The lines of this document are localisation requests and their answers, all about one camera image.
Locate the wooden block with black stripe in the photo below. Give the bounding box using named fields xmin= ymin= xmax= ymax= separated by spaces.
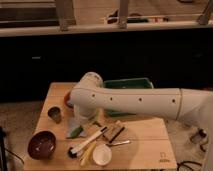
xmin=104 ymin=121 xmax=125 ymax=143

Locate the purple bowl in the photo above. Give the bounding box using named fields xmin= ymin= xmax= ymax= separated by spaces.
xmin=27 ymin=131 xmax=56 ymax=160

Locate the green plastic tray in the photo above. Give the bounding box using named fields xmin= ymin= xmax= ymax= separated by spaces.
xmin=103 ymin=78 xmax=154 ymax=117

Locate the orange bowl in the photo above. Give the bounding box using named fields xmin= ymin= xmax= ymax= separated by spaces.
xmin=64 ymin=92 xmax=74 ymax=108

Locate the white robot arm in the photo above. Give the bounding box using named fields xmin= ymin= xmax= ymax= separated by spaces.
xmin=70 ymin=72 xmax=213 ymax=171

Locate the white measuring scoop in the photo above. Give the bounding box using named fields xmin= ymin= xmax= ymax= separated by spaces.
xmin=92 ymin=140 xmax=130 ymax=166

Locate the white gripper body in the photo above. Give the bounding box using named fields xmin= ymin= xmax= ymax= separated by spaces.
xmin=74 ymin=105 xmax=98 ymax=126

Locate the blue grey cloth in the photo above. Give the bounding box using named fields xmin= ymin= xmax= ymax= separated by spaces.
xmin=66 ymin=117 xmax=87 ymax=139

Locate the small metal cup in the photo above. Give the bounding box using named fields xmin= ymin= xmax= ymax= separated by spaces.
xmin=48 ymin=106 xmax=62 ymax=124

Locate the white handled brush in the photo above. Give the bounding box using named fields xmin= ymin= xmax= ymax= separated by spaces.
xmin=68 ymin=126 xmax=108 ymax=158

